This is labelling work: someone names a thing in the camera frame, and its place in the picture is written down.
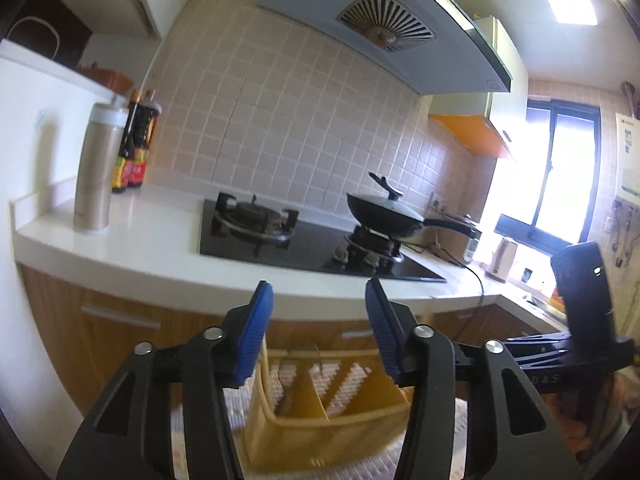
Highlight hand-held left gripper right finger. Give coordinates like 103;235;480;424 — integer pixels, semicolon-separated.
364;276;583;480

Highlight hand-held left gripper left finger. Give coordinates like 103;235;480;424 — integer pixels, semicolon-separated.
56;280;275;480

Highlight yellow plastic utensil basket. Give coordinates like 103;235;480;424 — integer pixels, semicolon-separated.
247;345;416;478

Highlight cream electric kettle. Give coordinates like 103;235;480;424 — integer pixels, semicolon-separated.
485;236;519;281

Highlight black gas stove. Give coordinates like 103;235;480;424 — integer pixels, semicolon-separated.
199;191;447;283

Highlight black wok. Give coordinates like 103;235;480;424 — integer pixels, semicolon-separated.
346;192;483;242

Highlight white rice cooker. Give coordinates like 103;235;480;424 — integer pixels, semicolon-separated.
442;212;483;264

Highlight striped woven mat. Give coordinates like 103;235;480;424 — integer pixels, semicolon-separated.
167;360;416;480

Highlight dark framed window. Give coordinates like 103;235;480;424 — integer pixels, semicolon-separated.
494;100;602;257

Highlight white water heater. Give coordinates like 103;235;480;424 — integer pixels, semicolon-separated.
615;112;640;197

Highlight wooden base cabinet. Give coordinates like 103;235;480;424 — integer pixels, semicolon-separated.
17;264;568;426

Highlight dark soy sauce bottle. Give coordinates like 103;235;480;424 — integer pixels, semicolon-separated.
111;91;143;194
127;90;163;191

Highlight steel thermos bottle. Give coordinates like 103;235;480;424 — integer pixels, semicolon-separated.
73;97;130;233

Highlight white range hood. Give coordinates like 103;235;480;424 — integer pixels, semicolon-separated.
257;0;514;95

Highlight red-brown container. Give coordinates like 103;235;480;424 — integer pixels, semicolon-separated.
77;62;135;92

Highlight white partition panel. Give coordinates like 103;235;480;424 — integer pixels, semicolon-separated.
0;40;117;261

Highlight black power cable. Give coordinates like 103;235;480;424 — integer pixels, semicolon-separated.
405;242;487;311

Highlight wok lid with black handle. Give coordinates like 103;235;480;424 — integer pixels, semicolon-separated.
346;172;426;224

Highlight cream wall cabinet orange underside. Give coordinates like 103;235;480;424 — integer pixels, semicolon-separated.
429;16;529;161

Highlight white loop handle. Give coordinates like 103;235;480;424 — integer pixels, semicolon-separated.
5;16;59;61

